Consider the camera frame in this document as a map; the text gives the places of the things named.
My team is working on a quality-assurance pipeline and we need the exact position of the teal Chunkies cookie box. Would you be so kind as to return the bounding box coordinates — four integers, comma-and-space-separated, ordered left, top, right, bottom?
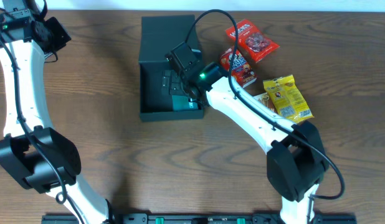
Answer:
172, 95, 198, 111

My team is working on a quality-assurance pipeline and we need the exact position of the red Hello Panda box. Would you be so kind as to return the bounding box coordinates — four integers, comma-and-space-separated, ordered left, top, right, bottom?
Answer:
219, 47, 257, 88

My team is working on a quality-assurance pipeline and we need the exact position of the black storage box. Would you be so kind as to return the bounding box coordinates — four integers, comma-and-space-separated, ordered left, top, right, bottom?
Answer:
138, 14, 204, 122

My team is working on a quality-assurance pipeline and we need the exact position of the brown Pocky box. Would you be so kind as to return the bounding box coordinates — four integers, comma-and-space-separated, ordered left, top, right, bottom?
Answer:
254, 93, 277, 114

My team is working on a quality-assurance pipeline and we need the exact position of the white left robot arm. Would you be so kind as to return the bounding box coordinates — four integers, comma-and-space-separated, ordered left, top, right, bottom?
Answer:
0, 0, 116, 223

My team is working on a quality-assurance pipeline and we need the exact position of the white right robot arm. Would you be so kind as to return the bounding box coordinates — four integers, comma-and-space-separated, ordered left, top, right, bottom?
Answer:
162, 63, 331, 223

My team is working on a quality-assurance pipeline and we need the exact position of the red Hacks candy bag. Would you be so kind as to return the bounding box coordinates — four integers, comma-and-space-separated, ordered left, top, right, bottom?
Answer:
226, 19, 280, 62

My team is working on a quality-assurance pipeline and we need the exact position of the yellow snack bag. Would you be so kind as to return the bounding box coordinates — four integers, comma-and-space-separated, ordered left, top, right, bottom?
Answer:
263, 75, 314, 123

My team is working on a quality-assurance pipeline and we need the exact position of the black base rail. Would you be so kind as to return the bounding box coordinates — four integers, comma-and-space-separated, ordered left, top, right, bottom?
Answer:
41, 213, 358, 224

